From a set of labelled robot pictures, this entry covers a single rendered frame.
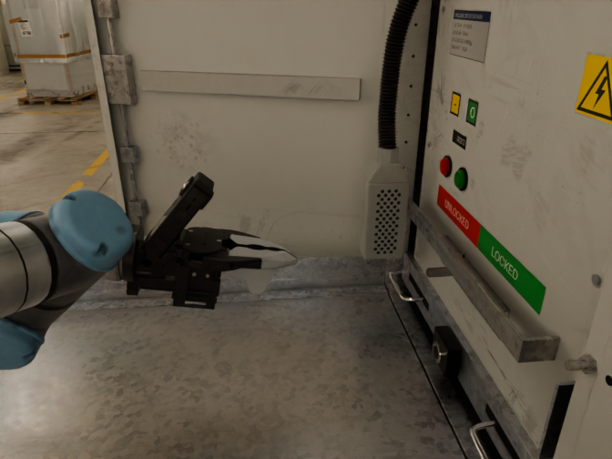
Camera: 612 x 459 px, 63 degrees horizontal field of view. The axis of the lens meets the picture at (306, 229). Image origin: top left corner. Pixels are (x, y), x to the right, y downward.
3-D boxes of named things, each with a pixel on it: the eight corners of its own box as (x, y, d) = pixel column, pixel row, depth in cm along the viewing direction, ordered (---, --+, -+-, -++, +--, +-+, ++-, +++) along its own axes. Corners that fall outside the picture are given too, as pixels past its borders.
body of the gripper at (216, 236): (222, 280, 70) (133, 272, 68) (229, 225, 66) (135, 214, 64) (219, 311, 63) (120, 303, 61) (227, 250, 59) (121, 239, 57)
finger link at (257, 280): (291, 290, 67) (222, 284, 65) (298, 251, 65) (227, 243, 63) (293, 303, 64) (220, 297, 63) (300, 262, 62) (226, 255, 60)
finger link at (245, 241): (290, 279, 70) (223, 272, 68) (296, 240, 68) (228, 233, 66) (291, 290, 67) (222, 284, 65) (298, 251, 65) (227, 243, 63)
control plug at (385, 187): (363, 260, 88) (369, 166, 81) (358, 249, 92) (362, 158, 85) (407, 259, 89) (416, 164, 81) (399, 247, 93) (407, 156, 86)
